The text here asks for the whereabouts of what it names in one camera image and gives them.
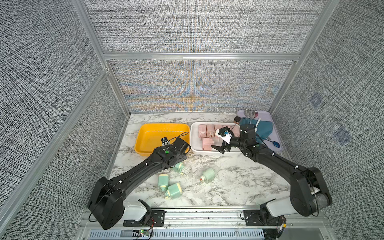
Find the pink sharpener front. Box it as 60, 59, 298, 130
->
202, 138, 215, 151

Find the white storage box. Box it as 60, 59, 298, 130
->
189, 122, 242, 157

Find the yellow storage box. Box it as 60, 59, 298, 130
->
135, 123, 190, 157

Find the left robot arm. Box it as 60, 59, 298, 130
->
88, 144, 191, 230

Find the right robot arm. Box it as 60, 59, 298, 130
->
213, 124, 333, 218

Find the green sharpener upper left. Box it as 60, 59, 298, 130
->
172, 162, 185, 175

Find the white plastic spoon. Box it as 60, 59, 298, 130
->
254, 118, 261, 132

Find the green sharpener centre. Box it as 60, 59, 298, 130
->
200, 168, 216, 184

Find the teal cloth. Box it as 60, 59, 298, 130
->
240, 118, 273, 143

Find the silver ornate spoon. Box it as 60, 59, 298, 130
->
249, 111, 259, 119

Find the lavender tray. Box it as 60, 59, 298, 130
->
237, 110, 283, 153

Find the green sharpener front yellow cap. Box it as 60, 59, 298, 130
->
165, 183, 183, 199

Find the blue spoon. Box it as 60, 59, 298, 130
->
266, 137, 281, 148

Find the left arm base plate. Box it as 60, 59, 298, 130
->
123, 210, 166, 227

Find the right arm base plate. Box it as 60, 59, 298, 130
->
240, 210, 264, 227

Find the aluminium front rail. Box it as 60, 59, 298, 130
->
76, 208, 303, 240

